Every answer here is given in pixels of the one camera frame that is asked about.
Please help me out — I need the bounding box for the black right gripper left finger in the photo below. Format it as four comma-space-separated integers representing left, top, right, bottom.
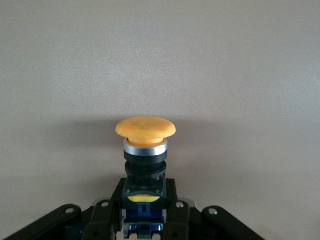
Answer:
4, 178, 125, 240

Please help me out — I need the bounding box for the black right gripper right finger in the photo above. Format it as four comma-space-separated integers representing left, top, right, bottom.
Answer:
164, 178, 266, 240

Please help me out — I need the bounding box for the black device with orange ring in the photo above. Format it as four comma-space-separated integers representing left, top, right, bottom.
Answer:
115, 116, 177, 238

